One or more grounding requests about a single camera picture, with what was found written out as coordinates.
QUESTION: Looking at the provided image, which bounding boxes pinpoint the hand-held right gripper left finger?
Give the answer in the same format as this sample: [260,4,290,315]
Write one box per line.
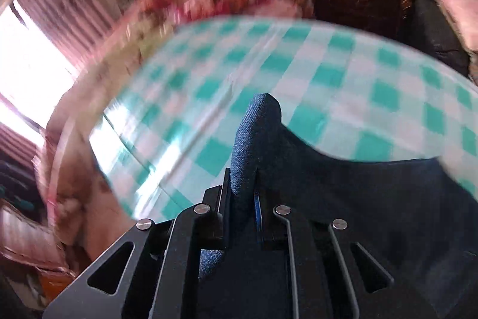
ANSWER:
[42,167,232,319]

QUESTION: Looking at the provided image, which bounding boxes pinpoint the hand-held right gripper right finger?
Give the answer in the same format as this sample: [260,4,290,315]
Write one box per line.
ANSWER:
[253,192,437,319]

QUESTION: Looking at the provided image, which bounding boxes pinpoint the blue denim pants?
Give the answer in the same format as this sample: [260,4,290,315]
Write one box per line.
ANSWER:
[197,93,478,319]

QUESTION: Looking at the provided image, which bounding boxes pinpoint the teal white checked tablecloth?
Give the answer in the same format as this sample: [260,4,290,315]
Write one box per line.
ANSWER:
[89,14,478,223]

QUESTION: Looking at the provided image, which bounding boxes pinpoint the carved wooden nightstand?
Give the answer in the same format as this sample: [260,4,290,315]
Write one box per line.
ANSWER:
[309,0,416,40]

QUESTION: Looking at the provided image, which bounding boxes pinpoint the bright window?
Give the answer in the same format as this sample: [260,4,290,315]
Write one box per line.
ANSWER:
[0,0,80,140]

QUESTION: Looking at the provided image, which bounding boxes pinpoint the dark leather sofa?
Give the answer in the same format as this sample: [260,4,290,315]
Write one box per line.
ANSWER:
[406,0,478,82]

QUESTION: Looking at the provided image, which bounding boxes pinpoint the large pink pillow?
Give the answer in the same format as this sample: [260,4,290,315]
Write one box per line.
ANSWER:
[425,0,478,55]

